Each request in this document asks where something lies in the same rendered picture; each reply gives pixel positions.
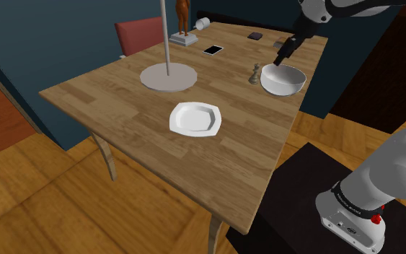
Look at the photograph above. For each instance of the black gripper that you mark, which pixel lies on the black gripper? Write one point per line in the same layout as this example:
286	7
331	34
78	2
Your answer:
287	49

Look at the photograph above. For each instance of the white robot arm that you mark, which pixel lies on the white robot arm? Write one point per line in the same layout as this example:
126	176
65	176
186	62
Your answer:
392	168

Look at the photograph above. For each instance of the white bowl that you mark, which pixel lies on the white bowl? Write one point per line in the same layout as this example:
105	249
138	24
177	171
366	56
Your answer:
282	82

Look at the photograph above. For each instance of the dark purple square pad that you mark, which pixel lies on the dark purple square pad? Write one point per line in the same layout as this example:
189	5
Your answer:
255	36

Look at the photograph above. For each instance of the grey chess piece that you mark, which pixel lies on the grey chess piece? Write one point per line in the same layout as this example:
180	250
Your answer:
255	76

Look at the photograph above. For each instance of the black phone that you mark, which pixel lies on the black phone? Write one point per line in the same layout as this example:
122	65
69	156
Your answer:
213	50

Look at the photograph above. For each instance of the white mug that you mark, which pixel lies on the white mug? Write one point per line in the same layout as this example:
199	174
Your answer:
202	24

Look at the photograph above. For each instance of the brown figure on white base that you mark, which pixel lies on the brown figure on white base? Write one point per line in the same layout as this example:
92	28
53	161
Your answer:
183	17

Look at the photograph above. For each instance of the white plate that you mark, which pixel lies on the white plate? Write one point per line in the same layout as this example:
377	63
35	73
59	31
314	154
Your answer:
195	119

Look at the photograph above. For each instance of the lamp with round grey base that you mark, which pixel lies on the lamp with round grey base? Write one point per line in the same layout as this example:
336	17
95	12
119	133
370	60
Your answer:
169	78

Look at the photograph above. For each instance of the dark robot stand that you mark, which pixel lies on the dark robot stand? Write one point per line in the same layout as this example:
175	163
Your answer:
294	197

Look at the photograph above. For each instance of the red chair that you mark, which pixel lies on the red chair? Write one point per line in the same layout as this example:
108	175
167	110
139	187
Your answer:
139	35

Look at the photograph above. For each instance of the wooden table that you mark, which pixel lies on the wooden table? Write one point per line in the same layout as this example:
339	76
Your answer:
125	112

